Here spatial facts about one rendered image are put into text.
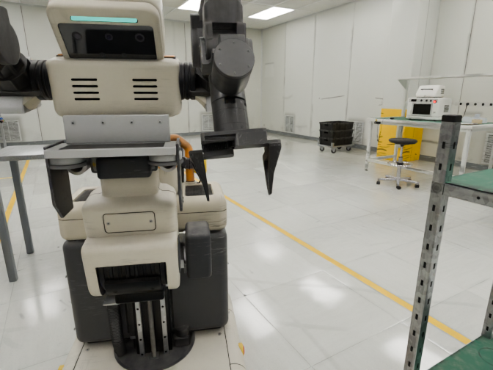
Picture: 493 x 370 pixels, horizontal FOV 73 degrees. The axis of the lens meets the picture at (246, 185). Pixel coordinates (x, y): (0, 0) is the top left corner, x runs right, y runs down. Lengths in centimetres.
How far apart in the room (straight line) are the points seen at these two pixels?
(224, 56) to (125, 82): 36
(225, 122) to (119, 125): 33
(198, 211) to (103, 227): 35
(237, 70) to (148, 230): 52
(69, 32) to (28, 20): 844
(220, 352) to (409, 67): 564
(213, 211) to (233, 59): 72
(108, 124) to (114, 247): 29
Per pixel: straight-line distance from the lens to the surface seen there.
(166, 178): 113
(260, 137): 51
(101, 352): 138
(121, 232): 88
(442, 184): 89
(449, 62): 657
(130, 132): 79
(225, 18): 58
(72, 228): 119
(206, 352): 130
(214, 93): 55
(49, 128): 914
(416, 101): 517
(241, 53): 49
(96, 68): 81
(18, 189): 284
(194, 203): 111
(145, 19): 75
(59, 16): 78
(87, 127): 80
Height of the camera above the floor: 114
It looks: 15 degrees down
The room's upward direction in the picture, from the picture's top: straight up
